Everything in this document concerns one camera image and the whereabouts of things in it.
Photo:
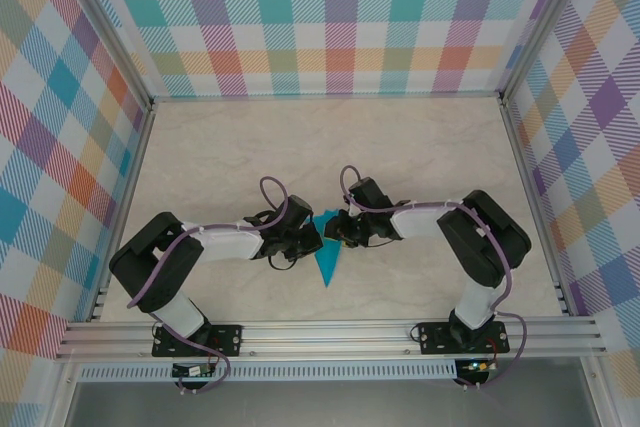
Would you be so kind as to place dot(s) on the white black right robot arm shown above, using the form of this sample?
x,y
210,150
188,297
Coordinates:
x,y
420,222

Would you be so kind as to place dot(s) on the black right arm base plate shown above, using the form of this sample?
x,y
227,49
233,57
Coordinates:
x,y
430,342

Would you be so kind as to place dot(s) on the aluminium side frame rail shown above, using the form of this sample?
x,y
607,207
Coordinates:
x,y
121,212
539,212

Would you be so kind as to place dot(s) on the blue paper sheet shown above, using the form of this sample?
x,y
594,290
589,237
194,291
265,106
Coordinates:
x,y
329,262

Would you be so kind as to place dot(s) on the aluminium corner post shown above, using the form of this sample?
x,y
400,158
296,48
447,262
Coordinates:
x,y
543,22
118,32

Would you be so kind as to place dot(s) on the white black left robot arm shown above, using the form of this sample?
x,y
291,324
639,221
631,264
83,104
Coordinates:
x,y
225,244

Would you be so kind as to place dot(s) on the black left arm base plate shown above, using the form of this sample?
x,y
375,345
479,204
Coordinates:
x,y
231,339

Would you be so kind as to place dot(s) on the aluminium back frame rail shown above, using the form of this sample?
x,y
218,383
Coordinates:
x,y
325,96

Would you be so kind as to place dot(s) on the long aluminium mounting rail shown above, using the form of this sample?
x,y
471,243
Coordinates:
x,y
325,339

